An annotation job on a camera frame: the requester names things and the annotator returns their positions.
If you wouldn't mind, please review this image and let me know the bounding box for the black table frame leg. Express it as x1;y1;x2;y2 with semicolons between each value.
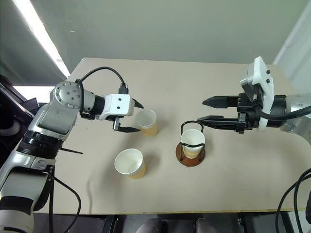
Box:
103;214;117;233

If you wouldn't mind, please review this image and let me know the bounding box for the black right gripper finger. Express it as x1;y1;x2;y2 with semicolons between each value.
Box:
202;95;241;109
196;115;240;133

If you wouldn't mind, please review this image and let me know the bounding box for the black zip tie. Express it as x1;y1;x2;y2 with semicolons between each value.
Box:
59;147;84;155

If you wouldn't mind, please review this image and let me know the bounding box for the black equipment beside table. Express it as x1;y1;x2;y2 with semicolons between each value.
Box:
0;74;40;168

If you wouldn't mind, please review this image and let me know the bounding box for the white and tan paper cup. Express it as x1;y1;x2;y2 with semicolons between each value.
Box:
135;109;159;137
114;148;147;181
180;129;206;160

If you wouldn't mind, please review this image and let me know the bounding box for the wire cup holder wooden base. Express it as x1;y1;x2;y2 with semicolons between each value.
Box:
175;120;207;168

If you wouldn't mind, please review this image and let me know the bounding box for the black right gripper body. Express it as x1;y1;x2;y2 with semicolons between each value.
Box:
236;86;266;134

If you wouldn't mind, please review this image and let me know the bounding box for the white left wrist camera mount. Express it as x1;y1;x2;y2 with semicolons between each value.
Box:
96;94;135;121

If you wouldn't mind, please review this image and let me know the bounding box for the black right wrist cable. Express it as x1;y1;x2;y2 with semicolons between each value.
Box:
252;92;311;121

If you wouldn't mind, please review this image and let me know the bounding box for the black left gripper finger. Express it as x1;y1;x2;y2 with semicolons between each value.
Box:
130;96;144;109
118;124;142;133

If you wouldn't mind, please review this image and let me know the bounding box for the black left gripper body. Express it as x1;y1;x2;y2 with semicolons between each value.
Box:
106;116;125;132

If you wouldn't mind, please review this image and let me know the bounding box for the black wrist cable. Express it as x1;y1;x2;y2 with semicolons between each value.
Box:
77;67;129;119
252;92;311;121

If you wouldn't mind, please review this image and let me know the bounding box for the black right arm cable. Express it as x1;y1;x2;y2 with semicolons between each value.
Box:
276;168;311;233
293;179;311;233

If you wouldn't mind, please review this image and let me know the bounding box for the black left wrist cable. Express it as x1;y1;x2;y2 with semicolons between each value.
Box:
77;67;129;119

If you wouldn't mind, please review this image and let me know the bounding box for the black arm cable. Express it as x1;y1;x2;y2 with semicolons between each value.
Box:
293;179;311;233
276;168;311;233
47;166;55;233
53;176;82;233

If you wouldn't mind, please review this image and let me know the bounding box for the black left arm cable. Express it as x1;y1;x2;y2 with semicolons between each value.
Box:
53;176;82;233
47;166;55;233

